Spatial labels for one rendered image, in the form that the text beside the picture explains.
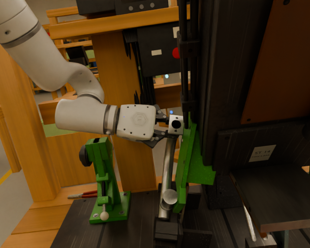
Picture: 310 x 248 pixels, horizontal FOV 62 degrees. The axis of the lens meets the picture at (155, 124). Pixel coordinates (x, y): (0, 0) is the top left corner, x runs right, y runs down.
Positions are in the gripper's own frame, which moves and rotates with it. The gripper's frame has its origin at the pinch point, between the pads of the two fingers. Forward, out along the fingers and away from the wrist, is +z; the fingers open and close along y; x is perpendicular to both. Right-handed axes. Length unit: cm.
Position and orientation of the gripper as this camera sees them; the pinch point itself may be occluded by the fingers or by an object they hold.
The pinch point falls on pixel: (172, 127)
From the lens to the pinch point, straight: 72.4
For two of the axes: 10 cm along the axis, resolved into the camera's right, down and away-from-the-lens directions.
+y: 1.0, -9.0, 4.3
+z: 9.9, 1.2, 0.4
